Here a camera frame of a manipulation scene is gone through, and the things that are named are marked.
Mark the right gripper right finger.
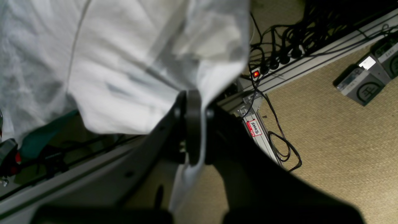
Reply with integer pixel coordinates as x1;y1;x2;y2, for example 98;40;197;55
205;104;364;224

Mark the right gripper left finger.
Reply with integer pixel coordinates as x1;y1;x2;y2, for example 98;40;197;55
31;90;201;224

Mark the white T-shirt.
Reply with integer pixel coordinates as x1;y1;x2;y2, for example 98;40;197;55
0;0;251;212

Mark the teal table cloth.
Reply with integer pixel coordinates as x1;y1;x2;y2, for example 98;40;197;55
19;110;78;159

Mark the orange black clamp top right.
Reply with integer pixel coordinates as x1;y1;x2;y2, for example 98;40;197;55
0;138;21;177

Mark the grey foot pedal box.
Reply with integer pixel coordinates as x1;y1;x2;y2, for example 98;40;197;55
332;53;392;106
371;31;398;79

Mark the black cable on carpet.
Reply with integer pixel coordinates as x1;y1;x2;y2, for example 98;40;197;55
249;12;303;172

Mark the aluminium frame rail with label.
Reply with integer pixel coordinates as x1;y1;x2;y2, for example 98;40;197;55
221;1;397;165

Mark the black power strip red switch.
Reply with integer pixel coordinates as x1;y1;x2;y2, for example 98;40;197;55
249;44;305;79

